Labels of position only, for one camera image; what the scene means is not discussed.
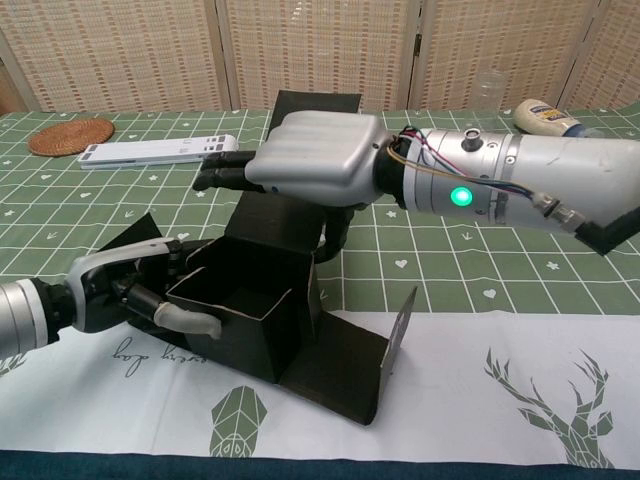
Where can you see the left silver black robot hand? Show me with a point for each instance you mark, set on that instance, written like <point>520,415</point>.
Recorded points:
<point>100,270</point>

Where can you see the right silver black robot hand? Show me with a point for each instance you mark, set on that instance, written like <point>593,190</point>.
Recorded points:
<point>315,155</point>

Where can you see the black cardboard box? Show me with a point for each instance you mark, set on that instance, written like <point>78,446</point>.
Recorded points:
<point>240,350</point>

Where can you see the white folding stand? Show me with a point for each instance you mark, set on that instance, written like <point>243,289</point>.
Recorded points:
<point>150,151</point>

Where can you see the woven bamboo folding screen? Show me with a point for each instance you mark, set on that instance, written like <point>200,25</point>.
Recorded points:
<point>150,50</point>

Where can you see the round woven rattan coaster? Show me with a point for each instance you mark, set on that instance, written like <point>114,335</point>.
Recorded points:
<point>70,137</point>

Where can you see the green checked deer tablecloth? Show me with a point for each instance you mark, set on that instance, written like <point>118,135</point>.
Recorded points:
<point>450,275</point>

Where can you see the clear plastic cup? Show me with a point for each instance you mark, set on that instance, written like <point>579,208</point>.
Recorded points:
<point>487,95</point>

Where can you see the brown wooden panel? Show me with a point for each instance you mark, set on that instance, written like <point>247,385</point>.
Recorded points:
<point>4,95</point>

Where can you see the mayonnaise squeeze bottle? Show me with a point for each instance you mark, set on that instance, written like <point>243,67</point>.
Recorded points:
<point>542,120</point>

